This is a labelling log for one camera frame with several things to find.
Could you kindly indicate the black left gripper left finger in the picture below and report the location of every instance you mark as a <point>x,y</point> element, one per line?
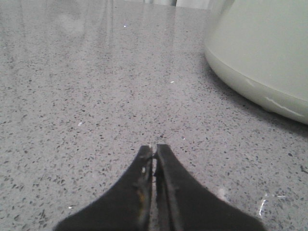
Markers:
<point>124,207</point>

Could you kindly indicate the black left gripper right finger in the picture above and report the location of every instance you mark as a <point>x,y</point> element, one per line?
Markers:
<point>185,205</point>

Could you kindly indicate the pale green electric pot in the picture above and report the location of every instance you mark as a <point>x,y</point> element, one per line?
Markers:
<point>259,48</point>

